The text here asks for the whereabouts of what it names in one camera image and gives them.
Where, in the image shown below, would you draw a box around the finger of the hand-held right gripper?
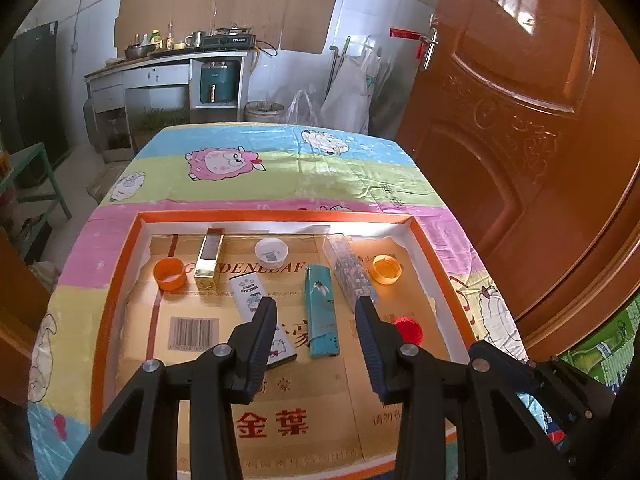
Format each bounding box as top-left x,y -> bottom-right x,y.
472,341 -> 543,396

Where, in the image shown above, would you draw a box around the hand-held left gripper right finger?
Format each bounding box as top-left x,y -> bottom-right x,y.
354,296 -> 571,480

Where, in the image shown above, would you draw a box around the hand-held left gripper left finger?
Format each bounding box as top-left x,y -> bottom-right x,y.
62,296 -> 278,480

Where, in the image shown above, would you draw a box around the red plastic cap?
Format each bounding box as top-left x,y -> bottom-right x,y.
392,316 -> 424,347

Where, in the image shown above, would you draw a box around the white cartoon print box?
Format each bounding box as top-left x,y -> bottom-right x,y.
229,272 -> 297,370

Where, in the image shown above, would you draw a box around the teal lighter box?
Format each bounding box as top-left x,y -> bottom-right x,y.
304,265 -> 341,359

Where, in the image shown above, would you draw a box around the yellow-orange plastic cap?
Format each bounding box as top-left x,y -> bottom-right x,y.
371,255 -> 404,286

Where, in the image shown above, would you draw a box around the white plastic cap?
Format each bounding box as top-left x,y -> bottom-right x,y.
254,238 -> 289,265

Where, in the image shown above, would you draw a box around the deep orange plastic cap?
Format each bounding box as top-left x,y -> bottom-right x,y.
153,257 -> 187,292

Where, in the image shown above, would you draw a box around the shallow orange-rimmed box tray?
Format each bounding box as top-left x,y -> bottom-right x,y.
90,210 -> 478,478

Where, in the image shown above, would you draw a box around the green cartons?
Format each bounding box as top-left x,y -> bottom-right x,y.
560,295 -> 640,396

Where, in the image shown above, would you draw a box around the clear patterned plastic box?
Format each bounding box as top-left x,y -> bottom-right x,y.
322,232 -> 379,306

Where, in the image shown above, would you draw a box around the brown cardboard liner sheet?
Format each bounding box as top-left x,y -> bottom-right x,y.
115,232 -> 451,473

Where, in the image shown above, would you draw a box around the gold rectangular box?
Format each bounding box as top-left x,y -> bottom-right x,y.
192,227 -> 226,292

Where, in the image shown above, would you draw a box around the cartoon sheep printed blanket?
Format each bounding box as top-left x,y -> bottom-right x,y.
27,122 -> 531,480

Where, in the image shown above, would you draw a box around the white bucket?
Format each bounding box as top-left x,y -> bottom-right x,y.
244,101 -> 286,123

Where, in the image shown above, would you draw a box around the clear plastic bag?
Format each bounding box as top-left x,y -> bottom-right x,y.
285,89 -> 326,126

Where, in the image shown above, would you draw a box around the carved brown wooden door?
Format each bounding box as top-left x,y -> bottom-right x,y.
395,0 -> 640,361

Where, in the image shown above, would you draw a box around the white woven sacks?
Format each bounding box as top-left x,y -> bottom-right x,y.
320,35 -> 383,133

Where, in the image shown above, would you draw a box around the teal air fryer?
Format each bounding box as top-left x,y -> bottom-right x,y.
200,60 -> 238,103

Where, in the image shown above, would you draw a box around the grey gas cylinder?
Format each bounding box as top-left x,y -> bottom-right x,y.
82,100 -> 103,148

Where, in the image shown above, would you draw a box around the grey kitchen counter cabinet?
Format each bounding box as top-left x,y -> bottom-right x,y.
84,49 -> 251,153

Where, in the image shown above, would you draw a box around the green wooden stool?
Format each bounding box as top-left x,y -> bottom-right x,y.
0,142 -> 73,221

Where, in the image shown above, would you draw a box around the black gas stove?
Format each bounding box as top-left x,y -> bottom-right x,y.
202,32 -> 257,51

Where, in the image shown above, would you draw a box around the red ribbon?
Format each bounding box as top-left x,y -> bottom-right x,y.
389,27 -> 426,58

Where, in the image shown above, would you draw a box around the dark tall cabinet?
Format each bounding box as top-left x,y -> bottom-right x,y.
0,21 -> 71,181

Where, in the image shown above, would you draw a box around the metal door handle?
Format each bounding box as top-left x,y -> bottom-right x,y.
420,14 -> 441,72

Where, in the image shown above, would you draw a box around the cardboard sheets on wall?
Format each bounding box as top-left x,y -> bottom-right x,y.
114,0 -> 340,56

